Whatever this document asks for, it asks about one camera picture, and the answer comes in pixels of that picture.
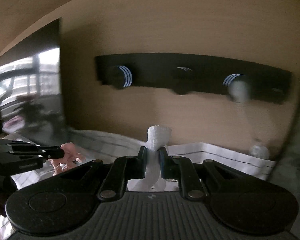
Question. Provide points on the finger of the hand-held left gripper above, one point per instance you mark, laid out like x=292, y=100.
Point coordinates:
x=17, y=143
x=53, y=153

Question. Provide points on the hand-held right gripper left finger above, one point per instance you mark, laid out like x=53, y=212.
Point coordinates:
x=143, y=162

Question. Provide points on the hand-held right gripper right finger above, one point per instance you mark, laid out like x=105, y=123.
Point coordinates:
x=163, y=163

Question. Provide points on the pink soft toy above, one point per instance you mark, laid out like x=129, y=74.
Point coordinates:
x=70, y=155

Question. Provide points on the white knit cloth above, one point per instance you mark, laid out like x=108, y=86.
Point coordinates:
x=157, y=135

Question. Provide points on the white checked tablecloth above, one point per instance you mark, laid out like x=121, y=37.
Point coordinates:
x=102, y=140

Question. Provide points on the black monitor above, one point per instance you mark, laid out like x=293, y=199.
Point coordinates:
x=47, y=67

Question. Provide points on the black wall rack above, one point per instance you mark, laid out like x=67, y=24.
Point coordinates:
x=202, y=67

